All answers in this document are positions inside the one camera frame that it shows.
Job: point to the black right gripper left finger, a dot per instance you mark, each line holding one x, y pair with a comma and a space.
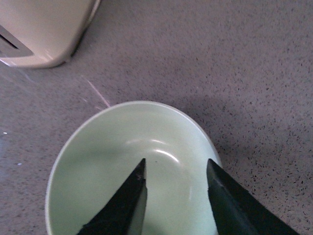
125, 211

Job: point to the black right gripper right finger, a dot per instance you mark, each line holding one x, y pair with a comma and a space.
236, 211

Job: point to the light green bowl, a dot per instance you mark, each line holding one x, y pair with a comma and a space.
102, 153

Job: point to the cream toaster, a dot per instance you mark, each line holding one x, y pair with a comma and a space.
40, 34

